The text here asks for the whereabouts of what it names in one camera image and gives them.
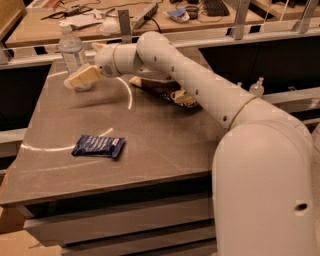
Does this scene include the grey power strip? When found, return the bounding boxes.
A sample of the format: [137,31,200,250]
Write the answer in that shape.
[131,3,158,29]

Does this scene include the metal bracket post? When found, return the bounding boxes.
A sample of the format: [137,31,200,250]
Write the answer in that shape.
[231,0,250,40]
[118,9,132,44]

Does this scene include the blue rxbar blueberry wrapper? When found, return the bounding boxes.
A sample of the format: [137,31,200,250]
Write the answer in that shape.
[71,135,125,158]

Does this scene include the metal bracket post left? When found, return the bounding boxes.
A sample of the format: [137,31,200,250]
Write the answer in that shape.
[118,9,132,44]

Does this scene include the black keyboard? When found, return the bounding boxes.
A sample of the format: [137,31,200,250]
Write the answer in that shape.
[202,0,229,17]

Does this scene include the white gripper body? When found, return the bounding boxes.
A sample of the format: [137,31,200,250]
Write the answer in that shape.
[94,45,118,77]

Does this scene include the small clear bottle right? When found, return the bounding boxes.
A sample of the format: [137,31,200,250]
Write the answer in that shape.
[249,77,264,97]

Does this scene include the metal bracket post right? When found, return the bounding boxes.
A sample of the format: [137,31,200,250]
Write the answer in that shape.
[231,0,250,40]

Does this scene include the white round cup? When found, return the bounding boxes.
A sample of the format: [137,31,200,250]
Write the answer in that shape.
[98,17,120,35]

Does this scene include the grey drawer cabinet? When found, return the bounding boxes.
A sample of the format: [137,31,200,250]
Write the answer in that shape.
[1,61,223,256]

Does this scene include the black tape roll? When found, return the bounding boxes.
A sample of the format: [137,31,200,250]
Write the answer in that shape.
[186,6,199,20]

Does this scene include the brown crumpled chip bag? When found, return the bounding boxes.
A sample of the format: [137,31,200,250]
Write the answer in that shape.
[129,76,198,108]

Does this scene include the clear plastic water bottle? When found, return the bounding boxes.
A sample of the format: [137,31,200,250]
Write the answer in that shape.
[59,22,88,75]

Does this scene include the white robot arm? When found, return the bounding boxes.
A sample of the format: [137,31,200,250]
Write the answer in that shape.
[65,31,318,256]

